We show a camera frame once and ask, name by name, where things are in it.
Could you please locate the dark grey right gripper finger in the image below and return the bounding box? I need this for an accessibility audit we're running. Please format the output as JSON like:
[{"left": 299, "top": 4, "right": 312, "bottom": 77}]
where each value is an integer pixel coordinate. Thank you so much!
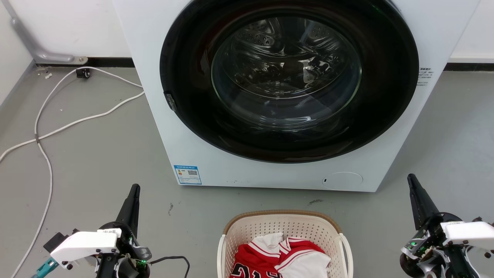
[{"left": 407, "top": 173, "right": 441, "bottom": 231}]

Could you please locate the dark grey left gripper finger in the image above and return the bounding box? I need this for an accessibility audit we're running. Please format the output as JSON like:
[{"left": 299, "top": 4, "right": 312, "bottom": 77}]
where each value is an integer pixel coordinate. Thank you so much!
[{"left": 115, "top": 184, "right": 141, "bottom": 237}]

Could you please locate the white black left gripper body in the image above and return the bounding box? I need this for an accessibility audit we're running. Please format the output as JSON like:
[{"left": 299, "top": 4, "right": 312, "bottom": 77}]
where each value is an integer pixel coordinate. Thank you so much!
[{"left": 43, "top": 222, "right": 152, "bottom": 278}]

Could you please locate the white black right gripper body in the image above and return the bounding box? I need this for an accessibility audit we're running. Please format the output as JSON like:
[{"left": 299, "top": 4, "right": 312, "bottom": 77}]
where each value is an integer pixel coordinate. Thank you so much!
[{"left": 399, "top": 212, "right": 494, "bottom": 278}]

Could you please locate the cream plastic laundry basket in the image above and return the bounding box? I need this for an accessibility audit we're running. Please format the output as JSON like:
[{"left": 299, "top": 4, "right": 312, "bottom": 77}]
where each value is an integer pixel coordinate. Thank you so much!
[{"left": 217, "top": 210, "right": 354, "bottom": 278}]

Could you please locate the teal connector plug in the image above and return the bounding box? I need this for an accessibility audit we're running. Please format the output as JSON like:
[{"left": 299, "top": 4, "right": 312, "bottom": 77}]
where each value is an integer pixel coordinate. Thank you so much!
[{"left": 32, "top": 258, "right": 59, "bottom": 278}]

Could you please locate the blue energy label sticker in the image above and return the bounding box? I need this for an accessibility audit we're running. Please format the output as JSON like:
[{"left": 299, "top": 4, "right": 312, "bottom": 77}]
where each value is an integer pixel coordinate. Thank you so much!
[{"left": 173, "top": 165, "right": 202, "bottom": 186}]

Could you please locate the round white filter cover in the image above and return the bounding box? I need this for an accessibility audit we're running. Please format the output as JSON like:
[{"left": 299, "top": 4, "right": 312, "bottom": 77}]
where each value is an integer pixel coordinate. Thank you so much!
[{"left": 322, "top": 171, "right": 364, "bottom": 191}]

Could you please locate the black round washer door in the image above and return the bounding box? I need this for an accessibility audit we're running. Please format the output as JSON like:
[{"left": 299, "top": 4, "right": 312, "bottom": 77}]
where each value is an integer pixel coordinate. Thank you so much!
[{"left": 159, "top": 0, "right": 420, "bottom": 164}]

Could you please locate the grey text sticker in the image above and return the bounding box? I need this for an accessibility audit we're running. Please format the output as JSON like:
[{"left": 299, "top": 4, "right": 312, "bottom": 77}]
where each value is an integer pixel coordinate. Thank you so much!
[{"left": 416, "top": 67, "right": 435, "bottom": 86}]

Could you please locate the red and white jersey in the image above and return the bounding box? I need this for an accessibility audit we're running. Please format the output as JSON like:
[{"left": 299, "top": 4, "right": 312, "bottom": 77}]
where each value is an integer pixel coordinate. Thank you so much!
[{"left": 230, "top": 232, "right": 332, "bottom": 278}]

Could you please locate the white front-load washing machine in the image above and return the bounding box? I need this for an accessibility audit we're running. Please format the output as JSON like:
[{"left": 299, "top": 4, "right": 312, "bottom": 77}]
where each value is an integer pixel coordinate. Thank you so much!
[{"left": 112, "top": 0, "right": 481, "bottom": 193}]

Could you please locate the thin black left gripper cable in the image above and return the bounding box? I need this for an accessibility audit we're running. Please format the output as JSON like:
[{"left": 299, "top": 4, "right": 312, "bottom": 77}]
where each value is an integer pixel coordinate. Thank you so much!
[{"left": 148, "top": 255, "right": 191, "bottom": 278}]

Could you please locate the looping white floor cable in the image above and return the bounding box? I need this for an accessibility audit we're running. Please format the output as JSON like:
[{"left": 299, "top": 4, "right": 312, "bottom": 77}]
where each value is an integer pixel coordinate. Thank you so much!
[{"left": 10, "top": 66, "right": 144, "bottom": 278}]

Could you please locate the long white floor cable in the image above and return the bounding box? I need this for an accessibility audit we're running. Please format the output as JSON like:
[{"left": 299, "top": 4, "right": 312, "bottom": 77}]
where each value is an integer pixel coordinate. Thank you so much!
[{"left": 0, "top": 91, "right": 145, "bottom": 163}]

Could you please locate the grey wall pipe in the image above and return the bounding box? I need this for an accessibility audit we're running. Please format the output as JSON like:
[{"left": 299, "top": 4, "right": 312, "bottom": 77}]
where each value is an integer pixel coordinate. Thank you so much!
[{"left": 0, "top": 0, "right": 89, "bottom": 65}]

